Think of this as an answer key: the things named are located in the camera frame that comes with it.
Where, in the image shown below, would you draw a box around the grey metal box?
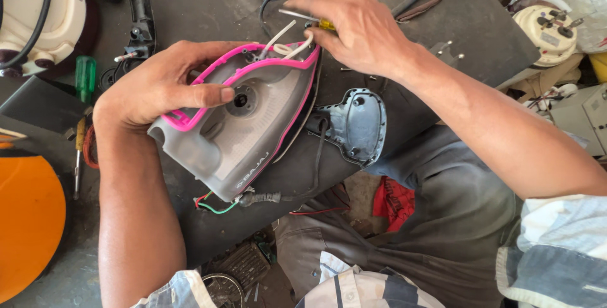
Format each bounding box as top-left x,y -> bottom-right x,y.
0,75 -> 94,136

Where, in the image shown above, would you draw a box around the grey and pink iron body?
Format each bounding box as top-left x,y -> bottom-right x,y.
147,40 -> 323,203

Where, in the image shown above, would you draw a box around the person's left hand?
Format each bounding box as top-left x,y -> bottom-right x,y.
92,40 -> 252,131

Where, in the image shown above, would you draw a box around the black cord with strain relief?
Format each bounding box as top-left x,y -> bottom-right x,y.
237,118 -> 331,208

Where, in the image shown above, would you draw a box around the grey iron back cover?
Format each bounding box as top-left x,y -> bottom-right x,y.
305,88 -> 388,169

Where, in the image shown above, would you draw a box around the round dark metal part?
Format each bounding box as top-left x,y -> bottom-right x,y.
201,272 -> 246,308

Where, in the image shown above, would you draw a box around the grey metal casing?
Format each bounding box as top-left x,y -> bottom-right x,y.
549,83 -> 607,158

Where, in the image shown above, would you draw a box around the orange round lid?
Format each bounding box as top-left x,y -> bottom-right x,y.
0,141 -> 67,304

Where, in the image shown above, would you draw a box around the black cable on appliance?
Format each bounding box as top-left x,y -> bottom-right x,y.
0,0 -> 53,70

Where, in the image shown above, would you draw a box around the cream round appliance with knobs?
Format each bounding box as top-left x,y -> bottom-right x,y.
512,5 -> 585,68

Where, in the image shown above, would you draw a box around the white wires of iron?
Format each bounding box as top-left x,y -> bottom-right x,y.
258,20 -> 315,60

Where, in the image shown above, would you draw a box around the person's grey trousers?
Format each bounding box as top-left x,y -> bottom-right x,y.
274,124 -> 524,308

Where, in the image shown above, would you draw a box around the small amber handled screwdriver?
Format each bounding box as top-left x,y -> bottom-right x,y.
72,117 -> 87,201

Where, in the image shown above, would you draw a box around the grey plug with pins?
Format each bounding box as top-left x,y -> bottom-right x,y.
428,40 -> 466,68

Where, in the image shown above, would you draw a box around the red wire coil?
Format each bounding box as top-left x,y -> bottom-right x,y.
83,125 -> 101,170

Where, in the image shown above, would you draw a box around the yellow handled screwdriver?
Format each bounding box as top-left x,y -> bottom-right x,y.
278,9 -> 337,32

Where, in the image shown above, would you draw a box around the red cloth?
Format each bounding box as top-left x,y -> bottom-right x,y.
372,175 -> 416,233

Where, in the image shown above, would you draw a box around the brown file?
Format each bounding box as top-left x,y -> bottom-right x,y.
395,0 -> 444,23

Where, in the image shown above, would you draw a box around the black ribbed part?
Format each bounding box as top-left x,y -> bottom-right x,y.
208,239 -> 272,291

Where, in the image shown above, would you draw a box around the black iron handle part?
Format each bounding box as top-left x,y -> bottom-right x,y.
99,0 -> 157,92

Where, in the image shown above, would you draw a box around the person's striped shirt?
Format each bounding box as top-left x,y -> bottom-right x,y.
130,194 -> 607,308

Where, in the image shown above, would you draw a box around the person's right hand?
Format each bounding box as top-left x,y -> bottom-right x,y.
284,0 -> 426,85

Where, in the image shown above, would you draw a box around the thin red and black wire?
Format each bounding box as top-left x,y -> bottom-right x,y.
289,184 -> 352,217

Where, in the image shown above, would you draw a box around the red and green wire ends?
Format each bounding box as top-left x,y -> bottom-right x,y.
193,190 -> 242,215

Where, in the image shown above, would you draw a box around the white and maroon appliance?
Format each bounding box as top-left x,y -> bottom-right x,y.
0,0 -> 100,79

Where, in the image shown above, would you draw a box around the green handled screwdriver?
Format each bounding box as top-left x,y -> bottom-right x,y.
75,55 -> 97,106

